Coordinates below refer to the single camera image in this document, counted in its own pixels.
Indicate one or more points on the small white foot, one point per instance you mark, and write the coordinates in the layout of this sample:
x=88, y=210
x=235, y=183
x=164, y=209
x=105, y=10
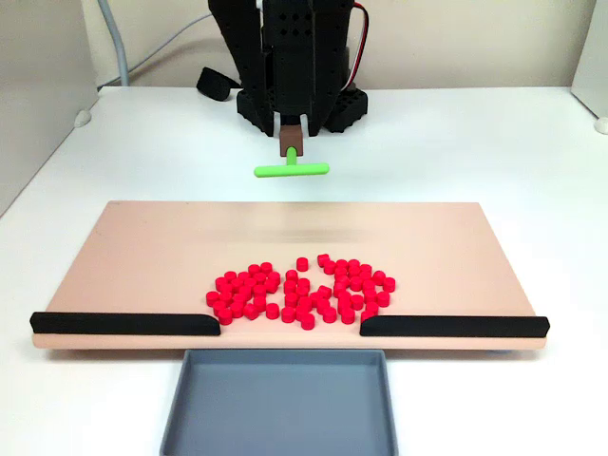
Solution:
x=82, y=119
x=601, y=125

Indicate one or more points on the white side panel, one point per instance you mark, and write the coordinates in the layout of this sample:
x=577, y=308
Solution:
x=594, y=57
x=43, y=95

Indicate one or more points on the red cylindrical pellet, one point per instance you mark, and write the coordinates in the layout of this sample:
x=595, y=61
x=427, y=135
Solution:
x=366, y=278
x=354, y=273
x=236, y=310
x=251, y=284
x=329, y=313
x=302, y=263
x=274, y=277
x=345, y=305
x=353, y=264
x=374, y=306
x=259, y=302
x=272, y=310
x=224, y=317
x=324, y=260
x=292, y=276
x=345, y=296
x=369, y=313
x=317, y=298
x=289, y=314
x=212, y=298
x=325, y=291
x=341, y=264
x=378, y=277
x=356, y=283
x=291, y=299
x=356, y=300
x=236, y=285
x=251, y=311
x=365, y=270
x=303, y=293
x=227, y=291
x=303, y=313
x=306, y=303
x=271, y=286
x=225, y=298
x=230, y=277
x=343, y=281
x=254, y=270
x=308, y=322
x=369, y=286
x=339, y=289
x=240, y=301
x=304, y=285
x=324, y=305
x=384, y=298
x=389, y=284
x=260, y=291
x=266, y=268
x=219, y=308
x=222, y=284
x=329, y=267
x=371, y=295
x=244, y=293
x=341, y=273
x=290, y=287
x=243, y=277
x=260, y=278
x=349, y=314

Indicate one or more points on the tan flat board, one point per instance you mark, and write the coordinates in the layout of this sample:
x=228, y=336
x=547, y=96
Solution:
x=142, y=266

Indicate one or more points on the grey square tray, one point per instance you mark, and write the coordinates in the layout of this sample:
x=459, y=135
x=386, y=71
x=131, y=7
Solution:
x=280, y=408

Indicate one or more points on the black rail strip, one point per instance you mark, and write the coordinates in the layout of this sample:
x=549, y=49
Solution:
x=451, y=326
x=119, y=324

